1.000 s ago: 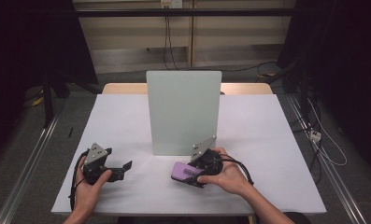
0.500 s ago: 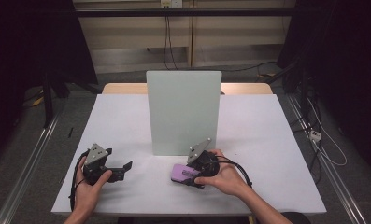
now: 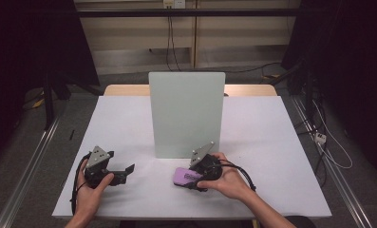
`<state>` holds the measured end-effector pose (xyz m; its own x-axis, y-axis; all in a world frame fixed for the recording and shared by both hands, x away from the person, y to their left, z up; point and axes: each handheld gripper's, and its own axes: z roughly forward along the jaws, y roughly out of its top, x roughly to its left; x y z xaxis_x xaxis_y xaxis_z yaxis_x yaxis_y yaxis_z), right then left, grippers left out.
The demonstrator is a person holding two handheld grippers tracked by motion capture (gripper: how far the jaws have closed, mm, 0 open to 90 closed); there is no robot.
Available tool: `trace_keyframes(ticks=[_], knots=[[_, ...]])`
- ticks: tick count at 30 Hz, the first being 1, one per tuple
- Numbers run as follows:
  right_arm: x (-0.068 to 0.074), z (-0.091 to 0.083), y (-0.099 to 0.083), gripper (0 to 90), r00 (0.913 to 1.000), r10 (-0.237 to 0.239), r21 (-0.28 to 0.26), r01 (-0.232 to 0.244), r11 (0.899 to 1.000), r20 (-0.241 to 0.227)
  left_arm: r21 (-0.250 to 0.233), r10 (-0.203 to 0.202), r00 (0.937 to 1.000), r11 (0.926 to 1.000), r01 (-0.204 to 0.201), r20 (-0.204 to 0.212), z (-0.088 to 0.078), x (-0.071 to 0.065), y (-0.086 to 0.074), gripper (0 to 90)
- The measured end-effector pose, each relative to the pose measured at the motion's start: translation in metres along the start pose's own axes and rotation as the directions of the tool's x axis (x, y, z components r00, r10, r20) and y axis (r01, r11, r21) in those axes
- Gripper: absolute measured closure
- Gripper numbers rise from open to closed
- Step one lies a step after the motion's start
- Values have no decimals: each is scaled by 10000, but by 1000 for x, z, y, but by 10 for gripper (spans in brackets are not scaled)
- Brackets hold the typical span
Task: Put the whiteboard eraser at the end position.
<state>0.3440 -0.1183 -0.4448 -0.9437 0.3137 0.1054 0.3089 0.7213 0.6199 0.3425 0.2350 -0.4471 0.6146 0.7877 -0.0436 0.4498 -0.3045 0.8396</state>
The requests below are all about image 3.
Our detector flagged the person's right hand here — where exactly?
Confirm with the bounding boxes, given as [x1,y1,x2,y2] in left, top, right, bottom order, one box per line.
[197,151,257,202]

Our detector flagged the wooden table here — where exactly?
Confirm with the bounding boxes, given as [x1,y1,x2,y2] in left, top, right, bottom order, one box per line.
[103,83,278,98]

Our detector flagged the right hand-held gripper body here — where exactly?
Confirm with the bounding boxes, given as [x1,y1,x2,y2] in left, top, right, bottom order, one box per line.
[189,141,224,182]

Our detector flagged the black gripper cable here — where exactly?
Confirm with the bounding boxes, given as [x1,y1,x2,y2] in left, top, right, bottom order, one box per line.
[213,159,257,193]
[69,152,92,217]

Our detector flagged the white wall outlet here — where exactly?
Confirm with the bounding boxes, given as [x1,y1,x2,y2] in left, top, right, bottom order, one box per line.
[162,0,187,10]

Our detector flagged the white table cover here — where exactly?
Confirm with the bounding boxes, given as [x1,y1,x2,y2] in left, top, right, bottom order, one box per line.
[51,95,333,221]

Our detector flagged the purple whiteboard eraser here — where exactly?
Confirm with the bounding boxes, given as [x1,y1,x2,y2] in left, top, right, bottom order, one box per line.
[172,166,205,190]

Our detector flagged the frosted glass whiteboard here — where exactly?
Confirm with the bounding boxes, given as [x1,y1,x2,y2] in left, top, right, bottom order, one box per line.
[148,71,227,160]

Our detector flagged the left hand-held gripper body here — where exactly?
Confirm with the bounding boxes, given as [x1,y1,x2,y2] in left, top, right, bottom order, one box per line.
[83,144,115,189]

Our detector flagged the white power strip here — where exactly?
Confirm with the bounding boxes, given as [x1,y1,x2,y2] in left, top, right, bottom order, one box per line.
[313,131,328,145]

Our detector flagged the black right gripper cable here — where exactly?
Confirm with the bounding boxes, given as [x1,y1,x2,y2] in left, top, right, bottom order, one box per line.
[213,159,257,193]

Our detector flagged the white floor cable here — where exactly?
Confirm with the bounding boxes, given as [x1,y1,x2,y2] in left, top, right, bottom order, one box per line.
[311,100,354,170]

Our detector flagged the metal floor rail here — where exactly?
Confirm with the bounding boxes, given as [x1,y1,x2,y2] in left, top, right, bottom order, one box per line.
[290,94,374,228]
[0,115,66,228]

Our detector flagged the black hanging wall cables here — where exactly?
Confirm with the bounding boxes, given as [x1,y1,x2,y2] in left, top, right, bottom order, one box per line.
[164,15,183,72]

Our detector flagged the black horizontal bar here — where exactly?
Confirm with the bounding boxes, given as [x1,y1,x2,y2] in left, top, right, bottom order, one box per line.
[76,8,305,18]

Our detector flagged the dark curtain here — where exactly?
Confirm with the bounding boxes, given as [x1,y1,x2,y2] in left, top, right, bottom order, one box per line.
[0,0,101,165]
[280,0,377,181]

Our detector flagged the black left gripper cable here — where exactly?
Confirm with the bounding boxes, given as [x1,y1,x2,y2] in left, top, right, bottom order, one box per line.
[69,152,92,217]

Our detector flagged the person's left hand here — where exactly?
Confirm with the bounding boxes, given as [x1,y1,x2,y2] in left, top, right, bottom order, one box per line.
[76,160,115,221]

